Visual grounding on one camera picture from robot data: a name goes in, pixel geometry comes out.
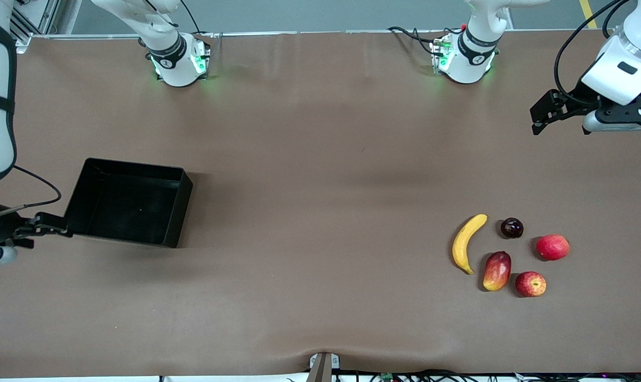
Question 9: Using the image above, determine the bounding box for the brown table mat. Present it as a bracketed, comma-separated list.
[0, 29, 641, 378]

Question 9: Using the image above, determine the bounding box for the dark purple plum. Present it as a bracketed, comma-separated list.
[500, 218, 524, 239]

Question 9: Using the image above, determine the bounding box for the black right base cable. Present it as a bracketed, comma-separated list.
[180, 0, 223, 40]

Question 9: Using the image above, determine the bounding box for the black rectangular plastic box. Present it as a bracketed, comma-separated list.
[63, 158, 194, 249]

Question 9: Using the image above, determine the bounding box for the black left base cable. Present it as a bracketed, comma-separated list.
[388, 25, 443, 56]

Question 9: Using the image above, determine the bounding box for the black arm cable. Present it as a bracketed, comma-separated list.
[0, 166, 63, 214]
[555, 0, 639, 105]

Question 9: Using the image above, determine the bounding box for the red yellow mango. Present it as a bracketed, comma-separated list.
[482, 251, 512, 292]

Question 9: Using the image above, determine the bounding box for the yellow banana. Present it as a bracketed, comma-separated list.
[452, 214, 488, 275]

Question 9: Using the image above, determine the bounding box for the red peach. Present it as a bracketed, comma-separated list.
[536, 234, 570, 262]

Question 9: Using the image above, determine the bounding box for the grey camera pole clamp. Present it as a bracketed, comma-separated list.
[307, 352, 340, 382]

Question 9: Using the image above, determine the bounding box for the red yellow apple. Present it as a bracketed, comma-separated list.
[515, 271, 547, 298]

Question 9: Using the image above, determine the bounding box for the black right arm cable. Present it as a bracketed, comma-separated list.
[0, 166, 63, 214]

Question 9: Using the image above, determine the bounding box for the aluminium frame profile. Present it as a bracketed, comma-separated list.
[10, 0, 61, 54]

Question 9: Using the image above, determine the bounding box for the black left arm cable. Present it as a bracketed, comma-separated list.
[555, 0, 639, 105]

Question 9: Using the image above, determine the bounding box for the black base cable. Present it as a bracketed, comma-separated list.
[180, 0, 223, 40]
[388, 25, 443, 56]

